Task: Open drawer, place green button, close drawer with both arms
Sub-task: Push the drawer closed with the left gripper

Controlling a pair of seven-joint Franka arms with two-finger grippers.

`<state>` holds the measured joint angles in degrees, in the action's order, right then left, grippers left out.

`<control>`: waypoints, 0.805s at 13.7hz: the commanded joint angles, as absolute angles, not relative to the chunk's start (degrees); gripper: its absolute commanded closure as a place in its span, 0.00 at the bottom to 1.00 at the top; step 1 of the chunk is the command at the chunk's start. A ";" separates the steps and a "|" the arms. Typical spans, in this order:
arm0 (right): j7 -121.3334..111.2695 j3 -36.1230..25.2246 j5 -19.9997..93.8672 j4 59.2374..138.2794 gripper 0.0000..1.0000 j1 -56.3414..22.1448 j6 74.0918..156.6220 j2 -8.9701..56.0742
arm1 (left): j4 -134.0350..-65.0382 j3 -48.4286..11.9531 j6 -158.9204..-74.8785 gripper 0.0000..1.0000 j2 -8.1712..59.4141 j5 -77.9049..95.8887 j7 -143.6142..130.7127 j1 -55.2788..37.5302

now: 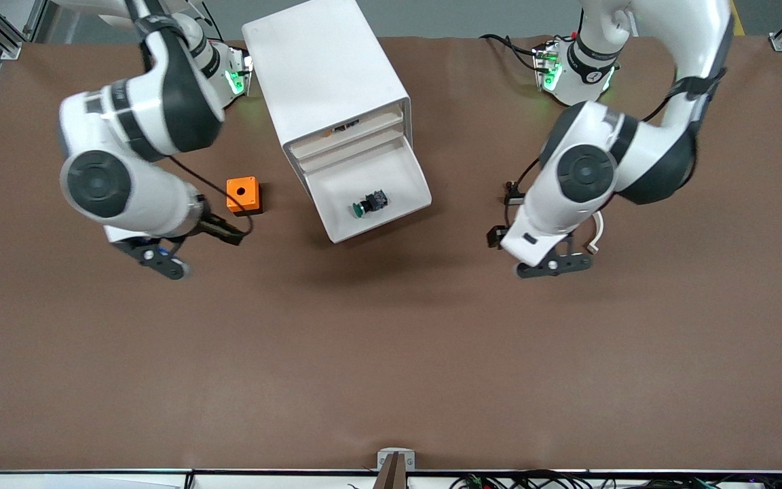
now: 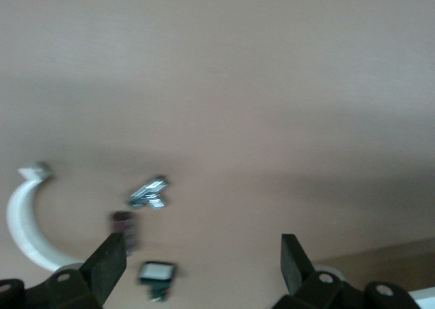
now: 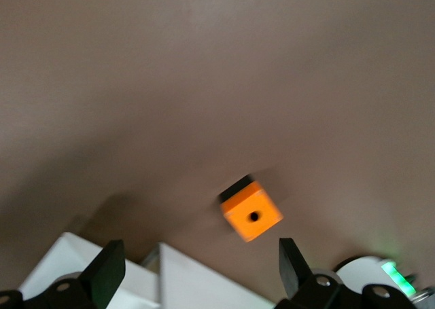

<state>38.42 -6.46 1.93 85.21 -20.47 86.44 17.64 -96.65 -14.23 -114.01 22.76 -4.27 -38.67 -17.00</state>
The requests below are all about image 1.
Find green push button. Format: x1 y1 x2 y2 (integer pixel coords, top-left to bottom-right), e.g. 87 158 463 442
352 190 388 219

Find orange button box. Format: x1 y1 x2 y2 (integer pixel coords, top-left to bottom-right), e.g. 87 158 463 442
226 177 263 217

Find white curved bracket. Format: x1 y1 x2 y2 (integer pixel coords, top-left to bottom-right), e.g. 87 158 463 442
588 211 606 255

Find black arm base cable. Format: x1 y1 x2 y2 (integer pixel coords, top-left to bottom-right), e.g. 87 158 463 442
479 33 544 72

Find black cable bundle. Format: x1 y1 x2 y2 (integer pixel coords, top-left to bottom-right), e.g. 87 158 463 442
449 469 782 489

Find white table edge rail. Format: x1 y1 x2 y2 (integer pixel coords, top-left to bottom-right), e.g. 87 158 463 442
0 469 782 489

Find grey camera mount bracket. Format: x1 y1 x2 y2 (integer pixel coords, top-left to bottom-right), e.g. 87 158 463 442
377 448 416 471

